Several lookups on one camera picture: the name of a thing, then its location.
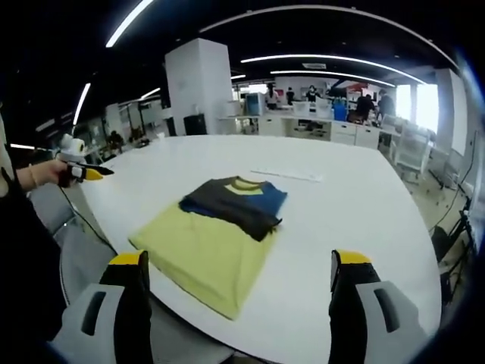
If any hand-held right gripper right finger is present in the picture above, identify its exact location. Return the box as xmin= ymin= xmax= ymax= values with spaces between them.
xmin=327 ymin=248 xmax=429 ymax=364

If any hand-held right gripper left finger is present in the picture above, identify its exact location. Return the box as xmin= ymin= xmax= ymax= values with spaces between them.
xmin=51 ymin=249 xmax=155 ymax=364

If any yellow blue black garment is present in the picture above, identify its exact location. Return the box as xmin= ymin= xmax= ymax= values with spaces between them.
xmin=128 ymin=174 xmax=289 ymax=322

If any person's left hand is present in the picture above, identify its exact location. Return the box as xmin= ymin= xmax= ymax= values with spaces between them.
xmin=29 ymin=159 xmax=74 ymax=190

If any white orange cloth item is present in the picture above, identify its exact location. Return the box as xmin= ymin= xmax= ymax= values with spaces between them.
xmin=0 ymin=111 xmax=16 ymax=198

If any black cabinet box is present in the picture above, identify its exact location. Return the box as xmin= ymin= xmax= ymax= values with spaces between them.
xmin=183 ymin=113 xmax=208 ymax=137

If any black bag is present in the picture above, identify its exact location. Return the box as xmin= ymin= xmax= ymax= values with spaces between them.
xmin=430 ymin=224 xmax=456 ymax=263

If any white square pillar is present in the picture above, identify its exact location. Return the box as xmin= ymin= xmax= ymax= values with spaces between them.
xmin=435 ymin=67 xmax=468 ymax=153
xmin=164 ymin=37 xmax=233 ymax=137

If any white teal cabinet machine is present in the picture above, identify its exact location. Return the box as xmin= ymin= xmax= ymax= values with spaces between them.
xmin=245 ymin=92 xmax=267 ymax=116

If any bright window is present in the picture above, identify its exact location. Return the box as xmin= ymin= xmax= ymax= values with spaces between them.
xmin=395 ymin=82 xmax=440 ymax=134

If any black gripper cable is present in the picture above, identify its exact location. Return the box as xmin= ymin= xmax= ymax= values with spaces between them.
xmin=59 ymin=184 xmax=119 ymax=256

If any white wire cart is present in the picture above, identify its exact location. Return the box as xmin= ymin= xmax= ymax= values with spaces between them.
xmin=393 ymin=126 xmax=433 ymax=172

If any wall poster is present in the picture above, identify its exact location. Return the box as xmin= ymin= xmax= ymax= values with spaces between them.
xmin=347 ymin=82 xmax=380 ymax=100

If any curved ceiling rail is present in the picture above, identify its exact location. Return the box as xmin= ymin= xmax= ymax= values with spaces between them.
xmin=198 ymin=5 xmax=456 ymax=66

